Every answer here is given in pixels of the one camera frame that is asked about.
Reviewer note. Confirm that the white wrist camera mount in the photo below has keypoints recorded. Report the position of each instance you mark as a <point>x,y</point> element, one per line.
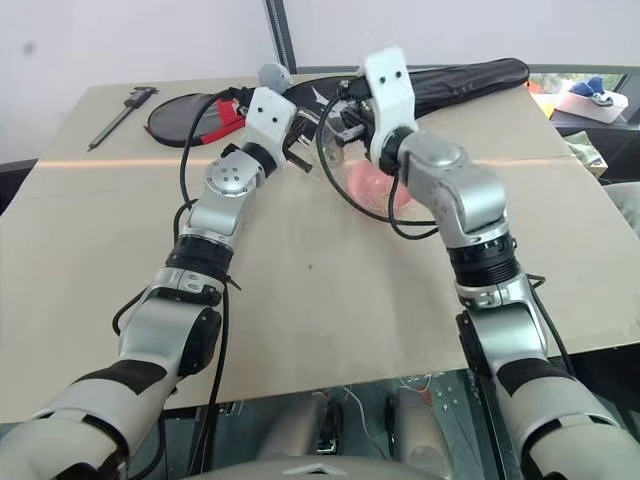
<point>270,117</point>
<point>390,95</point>

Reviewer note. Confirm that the dark low furniture edge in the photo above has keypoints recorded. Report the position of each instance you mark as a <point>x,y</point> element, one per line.
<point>15,180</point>

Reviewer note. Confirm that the silver rounded robot leg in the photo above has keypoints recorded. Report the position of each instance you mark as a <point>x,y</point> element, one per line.
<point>295,425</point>
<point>417,430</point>

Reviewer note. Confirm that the blue cloth item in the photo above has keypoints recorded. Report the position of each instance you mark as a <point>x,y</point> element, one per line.
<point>592,85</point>

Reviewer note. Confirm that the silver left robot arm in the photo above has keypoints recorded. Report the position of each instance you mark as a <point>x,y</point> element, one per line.
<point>220,200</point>

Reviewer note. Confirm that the grey robot torso front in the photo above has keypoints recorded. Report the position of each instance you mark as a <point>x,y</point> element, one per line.
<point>320,469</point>

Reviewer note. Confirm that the clear glass bowl pink base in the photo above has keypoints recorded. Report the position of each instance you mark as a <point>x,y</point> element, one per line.
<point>372,190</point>

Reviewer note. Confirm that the white plastic box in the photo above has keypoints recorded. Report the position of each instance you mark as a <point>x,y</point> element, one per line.
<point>585,109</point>

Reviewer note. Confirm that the black vernier caliper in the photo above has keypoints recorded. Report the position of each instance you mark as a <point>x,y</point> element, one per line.
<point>122,116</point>

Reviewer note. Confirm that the long black fabric bag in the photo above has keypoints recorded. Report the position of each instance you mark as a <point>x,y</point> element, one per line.
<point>460,82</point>

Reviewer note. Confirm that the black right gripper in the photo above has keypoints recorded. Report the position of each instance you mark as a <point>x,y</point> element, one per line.
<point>356,89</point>

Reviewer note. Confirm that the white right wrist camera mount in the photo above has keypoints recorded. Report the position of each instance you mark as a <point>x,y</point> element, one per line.
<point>390,95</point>

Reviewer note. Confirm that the brown cardboard sheet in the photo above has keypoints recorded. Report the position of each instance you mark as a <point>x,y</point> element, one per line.
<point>325,300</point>

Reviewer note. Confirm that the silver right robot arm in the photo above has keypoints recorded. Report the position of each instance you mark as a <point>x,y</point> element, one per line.
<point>460,190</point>

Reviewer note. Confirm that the black pouch with white logo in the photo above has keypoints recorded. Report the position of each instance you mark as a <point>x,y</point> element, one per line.
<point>306,93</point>

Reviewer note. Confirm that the green patterned cloth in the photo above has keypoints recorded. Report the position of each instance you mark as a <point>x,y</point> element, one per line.
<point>585,152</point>

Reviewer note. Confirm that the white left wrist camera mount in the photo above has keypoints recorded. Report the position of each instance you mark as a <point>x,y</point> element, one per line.
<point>270,117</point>

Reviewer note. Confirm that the dark side desk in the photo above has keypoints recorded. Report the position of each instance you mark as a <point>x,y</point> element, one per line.
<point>620,145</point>

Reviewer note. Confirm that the grey cushion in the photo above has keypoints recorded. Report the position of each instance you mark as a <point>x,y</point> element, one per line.
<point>625,205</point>

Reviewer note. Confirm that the grey metal pole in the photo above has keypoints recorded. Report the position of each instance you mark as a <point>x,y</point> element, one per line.
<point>279,30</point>

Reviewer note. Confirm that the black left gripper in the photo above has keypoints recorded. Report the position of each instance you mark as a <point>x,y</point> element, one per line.
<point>294,131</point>

